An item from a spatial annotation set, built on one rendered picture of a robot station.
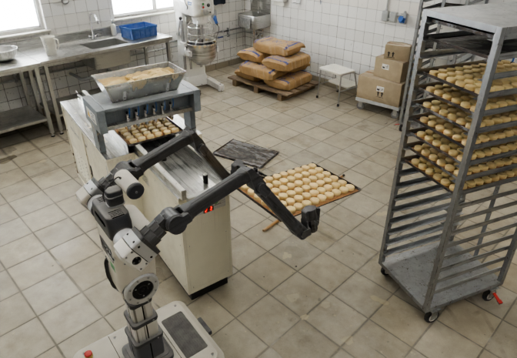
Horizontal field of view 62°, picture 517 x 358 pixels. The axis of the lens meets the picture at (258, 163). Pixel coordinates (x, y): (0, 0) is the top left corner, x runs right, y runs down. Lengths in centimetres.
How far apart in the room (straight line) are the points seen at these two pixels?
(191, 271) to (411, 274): 146
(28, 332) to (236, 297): 130
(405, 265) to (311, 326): 79
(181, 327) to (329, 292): 107
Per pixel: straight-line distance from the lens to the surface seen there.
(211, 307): 299
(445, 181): 256
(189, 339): 251
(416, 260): 326
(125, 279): 196
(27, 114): 578
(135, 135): 309
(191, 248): 272
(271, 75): 614
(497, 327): 323
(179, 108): 314
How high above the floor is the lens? 220
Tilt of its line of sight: 29 degrees down
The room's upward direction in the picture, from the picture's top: straight up
